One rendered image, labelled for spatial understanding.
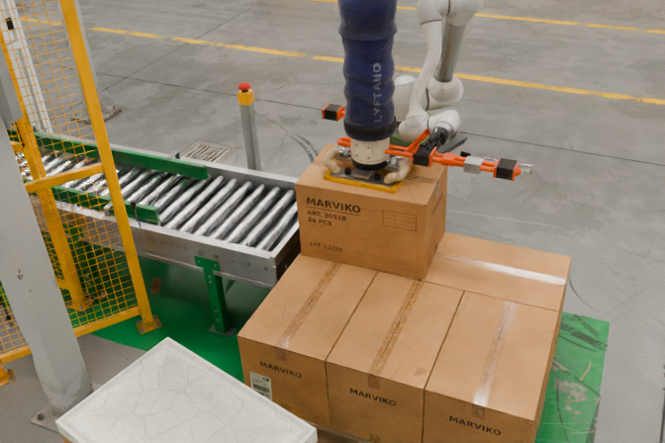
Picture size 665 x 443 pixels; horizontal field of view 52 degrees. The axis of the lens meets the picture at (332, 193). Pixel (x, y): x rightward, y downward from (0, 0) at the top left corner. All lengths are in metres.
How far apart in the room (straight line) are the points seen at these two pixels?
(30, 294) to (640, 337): 2.86
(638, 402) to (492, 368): 0.97
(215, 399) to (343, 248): 1.32
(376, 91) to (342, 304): 0.91
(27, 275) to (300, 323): 1.11
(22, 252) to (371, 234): 1.43
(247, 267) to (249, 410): 1.41
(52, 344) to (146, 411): 1.23
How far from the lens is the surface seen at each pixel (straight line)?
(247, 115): 3.90
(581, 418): 3.39
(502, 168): 2.86
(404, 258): 3.07
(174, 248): 3.51
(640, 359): 3.73
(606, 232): 4.53
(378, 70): 2.80
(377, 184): 2.97
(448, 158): 2.92
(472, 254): 3.28
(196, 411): 2.02
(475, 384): 2.69
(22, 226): 2.92
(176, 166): 4.02
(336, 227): 3.09
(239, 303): 3.89
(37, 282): 3.05
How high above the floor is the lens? 2.51
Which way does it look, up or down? 32 degrees down
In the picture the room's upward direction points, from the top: 3 degrees counter-clockwise
